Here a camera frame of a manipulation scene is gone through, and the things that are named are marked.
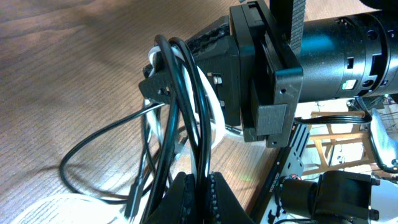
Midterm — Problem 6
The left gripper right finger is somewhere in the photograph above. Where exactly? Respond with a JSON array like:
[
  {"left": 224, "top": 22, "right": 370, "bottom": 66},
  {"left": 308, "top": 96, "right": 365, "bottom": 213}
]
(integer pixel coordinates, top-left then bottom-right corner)
[{"left": 208, "top": 172, "right": 254, "bottom": 224}]

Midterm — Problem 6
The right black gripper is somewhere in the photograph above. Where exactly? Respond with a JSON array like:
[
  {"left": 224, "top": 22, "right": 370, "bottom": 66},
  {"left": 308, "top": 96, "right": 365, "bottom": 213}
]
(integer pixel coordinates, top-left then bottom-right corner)
[{"left": 138, "top": 0, "right": 304, "bottom": 149}]

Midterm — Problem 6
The black usb cable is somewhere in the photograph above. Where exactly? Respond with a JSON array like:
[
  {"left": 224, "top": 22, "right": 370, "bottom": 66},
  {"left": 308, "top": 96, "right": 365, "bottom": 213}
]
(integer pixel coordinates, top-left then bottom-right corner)
[
  {"left": 58, "top": 102, "right": 187, "bottom": 206},
  {"left": 124, "top": 34, "right": 213, "bottom": 224}
]

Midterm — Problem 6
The white usb cable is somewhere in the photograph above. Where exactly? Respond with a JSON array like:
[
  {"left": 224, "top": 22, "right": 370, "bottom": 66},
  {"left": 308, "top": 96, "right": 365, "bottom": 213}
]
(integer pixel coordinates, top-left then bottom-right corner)
[{"left": 144, "top": 45, "right": 243, "bottom": 150}]

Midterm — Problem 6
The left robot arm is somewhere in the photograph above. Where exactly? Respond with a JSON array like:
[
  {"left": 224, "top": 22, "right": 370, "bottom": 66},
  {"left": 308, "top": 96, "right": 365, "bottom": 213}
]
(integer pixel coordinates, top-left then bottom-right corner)
[{"left": 145, "top": 171, "right": 397, "bottom": 223}]

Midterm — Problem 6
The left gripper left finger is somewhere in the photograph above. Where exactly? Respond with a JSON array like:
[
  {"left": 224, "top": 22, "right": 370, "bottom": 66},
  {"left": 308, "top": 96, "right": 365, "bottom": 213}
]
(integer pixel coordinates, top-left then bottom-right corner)
[{"left": 146, "top": 172, "right": 198, "bottom": 224}]

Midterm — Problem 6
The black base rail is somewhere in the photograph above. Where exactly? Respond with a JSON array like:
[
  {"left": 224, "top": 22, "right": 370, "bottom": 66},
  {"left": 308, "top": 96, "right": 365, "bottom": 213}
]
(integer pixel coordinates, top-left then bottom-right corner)
[{"left": 250, "top": 124, "right": 310, "bottom": 223}]

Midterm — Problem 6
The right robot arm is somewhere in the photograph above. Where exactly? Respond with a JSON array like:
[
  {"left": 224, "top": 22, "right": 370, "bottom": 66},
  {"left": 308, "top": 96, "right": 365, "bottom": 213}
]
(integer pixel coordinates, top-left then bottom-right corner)
[{"left": 187, "top": 1, "right": 397, "bottom": 147}]

